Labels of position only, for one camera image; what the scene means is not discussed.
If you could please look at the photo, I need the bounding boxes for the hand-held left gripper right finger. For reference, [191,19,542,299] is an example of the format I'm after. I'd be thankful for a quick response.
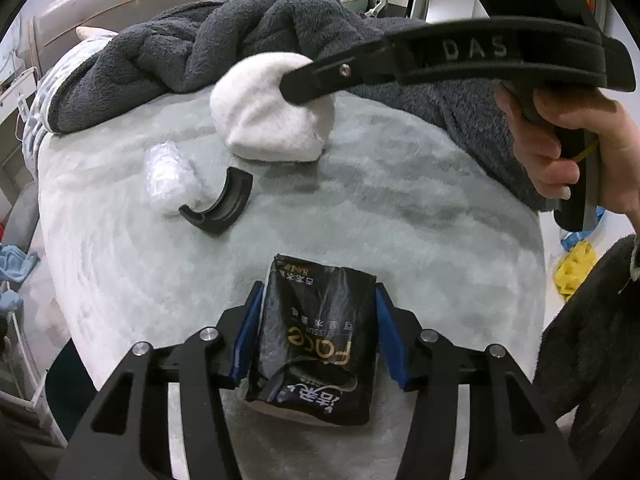
[375,282,583,480]

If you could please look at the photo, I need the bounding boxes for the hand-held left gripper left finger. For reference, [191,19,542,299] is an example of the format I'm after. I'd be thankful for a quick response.
[52,282,266,480]

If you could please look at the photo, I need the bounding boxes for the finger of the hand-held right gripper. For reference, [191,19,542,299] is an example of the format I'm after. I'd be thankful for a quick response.
[279,40,401,106]

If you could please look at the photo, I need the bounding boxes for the black tissue packet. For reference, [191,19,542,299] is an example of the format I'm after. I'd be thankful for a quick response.
[245,254,377,426]

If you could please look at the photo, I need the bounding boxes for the white fluffy sock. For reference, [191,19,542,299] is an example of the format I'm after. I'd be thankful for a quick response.
[209,52,336,163]

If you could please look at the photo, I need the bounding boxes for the clear plastic wrap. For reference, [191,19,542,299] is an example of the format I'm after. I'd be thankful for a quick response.
[143,141,206,217]

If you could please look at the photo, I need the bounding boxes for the person's right hand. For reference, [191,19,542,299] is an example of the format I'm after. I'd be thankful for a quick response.
[495,85,640,216]

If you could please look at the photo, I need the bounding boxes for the black curved plastic piece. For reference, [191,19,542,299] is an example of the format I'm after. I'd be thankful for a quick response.
[178,166,254,237]

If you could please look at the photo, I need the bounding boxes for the pale green plush bed cover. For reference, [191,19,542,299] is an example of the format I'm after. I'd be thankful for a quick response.
[37,80,546,480]

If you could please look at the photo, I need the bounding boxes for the dark grey fleece blanket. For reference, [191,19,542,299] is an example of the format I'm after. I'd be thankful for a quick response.
[50,0,556,211]

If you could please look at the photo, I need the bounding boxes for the yellow mesh item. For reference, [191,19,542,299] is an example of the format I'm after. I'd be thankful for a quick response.
[555,240,598,301]

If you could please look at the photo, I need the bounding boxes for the person's dark clothing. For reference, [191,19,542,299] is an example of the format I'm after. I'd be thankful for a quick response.
[532,235,640,480]

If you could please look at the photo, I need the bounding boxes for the blue cloth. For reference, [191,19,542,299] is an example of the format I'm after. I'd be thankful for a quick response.
[0,245,41,286]

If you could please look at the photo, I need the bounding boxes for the white pillow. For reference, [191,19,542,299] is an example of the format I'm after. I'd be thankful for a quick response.
[77,25,118,43]
[22,40,108,181]

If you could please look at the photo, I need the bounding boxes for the beige padded headboard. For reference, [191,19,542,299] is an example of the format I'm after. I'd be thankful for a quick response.
[32,0,231,56]

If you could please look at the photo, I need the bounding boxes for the white wire rack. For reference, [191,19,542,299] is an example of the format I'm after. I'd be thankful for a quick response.
[0,305,68,448]

